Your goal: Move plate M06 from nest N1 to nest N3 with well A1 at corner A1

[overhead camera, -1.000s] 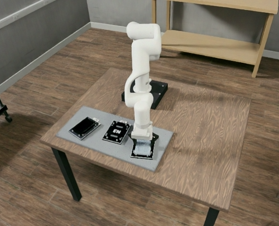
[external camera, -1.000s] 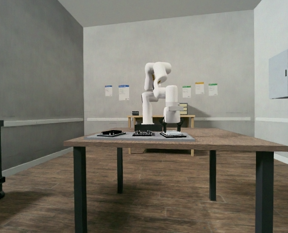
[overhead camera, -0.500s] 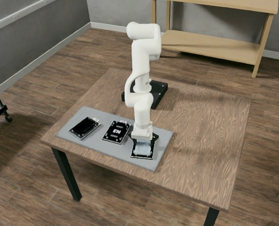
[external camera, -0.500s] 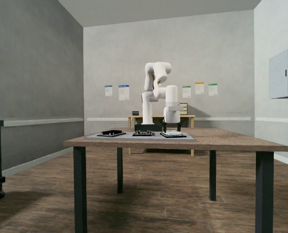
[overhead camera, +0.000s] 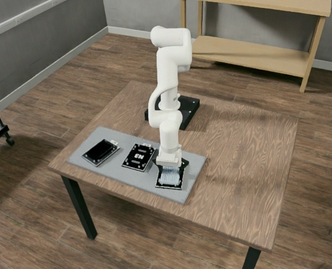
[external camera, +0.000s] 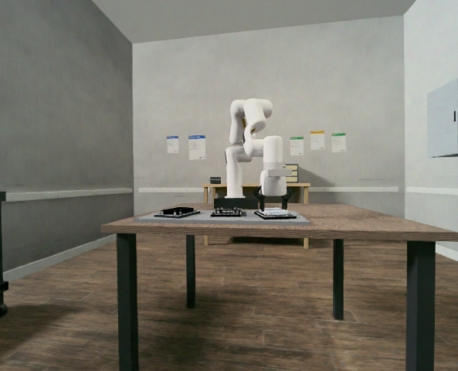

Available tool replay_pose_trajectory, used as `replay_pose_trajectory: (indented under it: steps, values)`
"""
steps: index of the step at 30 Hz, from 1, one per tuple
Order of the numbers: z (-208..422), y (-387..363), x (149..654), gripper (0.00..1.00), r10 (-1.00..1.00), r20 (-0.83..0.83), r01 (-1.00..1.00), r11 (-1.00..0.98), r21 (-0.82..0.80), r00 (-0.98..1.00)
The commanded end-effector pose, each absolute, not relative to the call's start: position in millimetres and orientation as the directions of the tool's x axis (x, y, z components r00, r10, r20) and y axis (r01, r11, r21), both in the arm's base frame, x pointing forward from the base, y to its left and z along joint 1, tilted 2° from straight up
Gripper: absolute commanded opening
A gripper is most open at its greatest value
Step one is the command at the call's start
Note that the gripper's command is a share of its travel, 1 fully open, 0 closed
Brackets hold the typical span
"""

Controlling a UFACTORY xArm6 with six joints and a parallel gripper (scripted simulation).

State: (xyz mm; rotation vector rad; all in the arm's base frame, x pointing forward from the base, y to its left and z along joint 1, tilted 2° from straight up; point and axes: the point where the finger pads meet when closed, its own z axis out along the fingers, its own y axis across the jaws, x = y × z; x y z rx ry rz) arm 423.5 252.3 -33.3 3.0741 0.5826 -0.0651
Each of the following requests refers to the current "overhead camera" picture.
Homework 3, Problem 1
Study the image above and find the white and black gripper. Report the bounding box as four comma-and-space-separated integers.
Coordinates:
152, 146, 189, 176

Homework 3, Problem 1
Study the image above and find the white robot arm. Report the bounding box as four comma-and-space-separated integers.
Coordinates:
148, 26, 192, 166

